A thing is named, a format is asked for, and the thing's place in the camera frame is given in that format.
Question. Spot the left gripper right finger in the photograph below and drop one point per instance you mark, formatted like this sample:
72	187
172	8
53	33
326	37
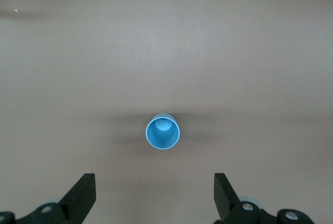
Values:
225	200

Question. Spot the blue plastic cup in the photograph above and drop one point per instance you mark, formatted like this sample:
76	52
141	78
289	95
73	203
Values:
162	133

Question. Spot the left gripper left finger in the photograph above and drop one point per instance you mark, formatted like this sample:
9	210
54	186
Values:
78	198

